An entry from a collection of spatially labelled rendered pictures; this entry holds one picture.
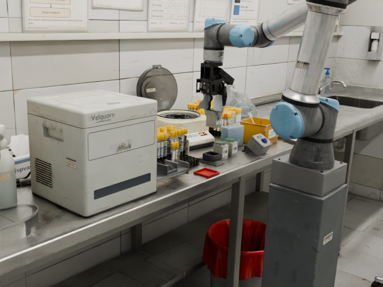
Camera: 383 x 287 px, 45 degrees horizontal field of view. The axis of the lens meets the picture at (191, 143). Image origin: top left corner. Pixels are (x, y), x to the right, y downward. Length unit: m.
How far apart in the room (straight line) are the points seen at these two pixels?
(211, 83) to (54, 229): 0.75
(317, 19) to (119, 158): 0.68
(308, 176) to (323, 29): 0.47
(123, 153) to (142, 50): 0.97
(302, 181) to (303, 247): 0.23
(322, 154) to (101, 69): 1.03
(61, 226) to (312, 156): 0.81
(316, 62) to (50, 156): 0.81
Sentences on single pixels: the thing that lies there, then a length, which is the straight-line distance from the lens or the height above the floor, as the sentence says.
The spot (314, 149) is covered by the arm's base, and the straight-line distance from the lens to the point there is 1.57.
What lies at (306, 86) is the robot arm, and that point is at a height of 1.23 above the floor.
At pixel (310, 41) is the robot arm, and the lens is 1.40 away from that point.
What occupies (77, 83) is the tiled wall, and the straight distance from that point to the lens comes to 2.01.
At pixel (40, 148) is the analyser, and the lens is 1.42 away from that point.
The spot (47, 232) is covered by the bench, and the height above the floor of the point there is 0.87.
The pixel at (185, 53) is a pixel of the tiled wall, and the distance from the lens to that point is 2.46.
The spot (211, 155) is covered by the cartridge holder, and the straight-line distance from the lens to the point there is 1.77.
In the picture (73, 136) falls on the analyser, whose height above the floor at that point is 1.10.
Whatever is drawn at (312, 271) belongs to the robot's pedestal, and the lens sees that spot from 1.66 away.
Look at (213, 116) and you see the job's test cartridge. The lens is 1.74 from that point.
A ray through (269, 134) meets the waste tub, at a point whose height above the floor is 0.93.
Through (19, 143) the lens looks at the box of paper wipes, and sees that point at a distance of 1.73.
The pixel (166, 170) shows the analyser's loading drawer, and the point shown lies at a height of 0.93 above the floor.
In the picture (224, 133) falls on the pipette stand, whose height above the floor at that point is 0.95.
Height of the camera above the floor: 1.42
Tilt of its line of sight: 15 degrees down
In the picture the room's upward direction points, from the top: 2 degrees clockwise
